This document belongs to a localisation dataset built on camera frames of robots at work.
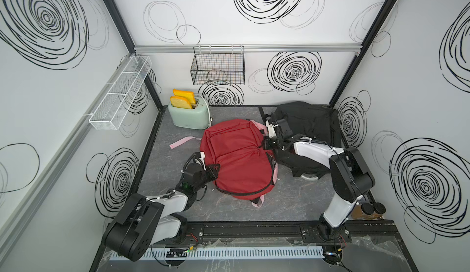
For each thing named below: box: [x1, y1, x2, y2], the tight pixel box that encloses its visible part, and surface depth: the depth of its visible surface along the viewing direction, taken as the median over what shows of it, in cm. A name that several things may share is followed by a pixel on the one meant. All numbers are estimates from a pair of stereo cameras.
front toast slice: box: [170, 96, 193, 110], surface depth 97 cm
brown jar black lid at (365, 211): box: [351, 202, 376, 220], surface depth 74 cm
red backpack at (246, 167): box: [200, 118, 275, 200], surface depth 90 cm
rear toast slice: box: [172, 88, 196, 105], surface depth 98 cm
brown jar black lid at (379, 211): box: [372, 202, 387, 221], surface depth 72 cm
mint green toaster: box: [168, 88, 212, 130], surface depth 101 cm
